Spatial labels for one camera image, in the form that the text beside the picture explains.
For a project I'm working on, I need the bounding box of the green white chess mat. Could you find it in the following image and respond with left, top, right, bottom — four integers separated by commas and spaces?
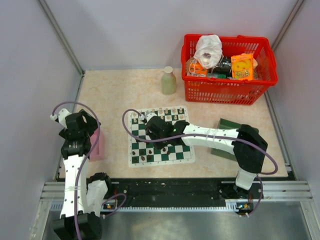
127, 105, 196, 168

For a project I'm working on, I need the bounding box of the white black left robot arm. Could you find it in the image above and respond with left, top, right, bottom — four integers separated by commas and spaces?
51, 108, 114, 240

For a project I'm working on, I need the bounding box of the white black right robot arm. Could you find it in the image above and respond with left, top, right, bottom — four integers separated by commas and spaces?
142, 113, 268, 198

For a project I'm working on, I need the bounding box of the pink rectangular tray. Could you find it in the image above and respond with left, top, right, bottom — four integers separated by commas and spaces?
89, 130, 105, 162

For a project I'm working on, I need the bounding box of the green lotion bottle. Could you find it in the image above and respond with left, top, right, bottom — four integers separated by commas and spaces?
161, 66, 177, 95

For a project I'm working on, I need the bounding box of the red plastic basket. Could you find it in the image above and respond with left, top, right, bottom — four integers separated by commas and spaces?
180, 34, 278, 105

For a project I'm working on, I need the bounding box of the green square tray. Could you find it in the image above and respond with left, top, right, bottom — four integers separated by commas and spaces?
210, 118, 241, 162

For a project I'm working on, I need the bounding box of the orange white packet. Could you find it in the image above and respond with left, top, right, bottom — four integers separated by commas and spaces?
186, 57, 208, 78

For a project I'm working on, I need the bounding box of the black wrapped package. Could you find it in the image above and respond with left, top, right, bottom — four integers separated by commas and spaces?
212, 56, 232, 77

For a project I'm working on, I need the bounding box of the white plastic bag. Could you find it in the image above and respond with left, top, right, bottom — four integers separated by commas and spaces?
193, 34, 223, 69

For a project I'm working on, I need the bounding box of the orange snack box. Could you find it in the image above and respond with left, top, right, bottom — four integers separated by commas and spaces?
231, 53, 254, 81

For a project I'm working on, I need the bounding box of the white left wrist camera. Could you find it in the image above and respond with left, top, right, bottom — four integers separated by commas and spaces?
50, 108, 71, 125

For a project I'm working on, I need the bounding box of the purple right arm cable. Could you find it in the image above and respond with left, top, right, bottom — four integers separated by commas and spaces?
121, 109, 278, 217

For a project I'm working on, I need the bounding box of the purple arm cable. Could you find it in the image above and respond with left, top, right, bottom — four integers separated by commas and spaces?
52, 101, 127, 240
121, 109, 278, 217

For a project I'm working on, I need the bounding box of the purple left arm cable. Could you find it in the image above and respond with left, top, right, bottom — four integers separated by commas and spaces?
52, 101, 127, 240

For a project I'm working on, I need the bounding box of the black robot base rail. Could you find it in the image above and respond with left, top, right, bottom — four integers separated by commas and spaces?
104, 177, 263, 209

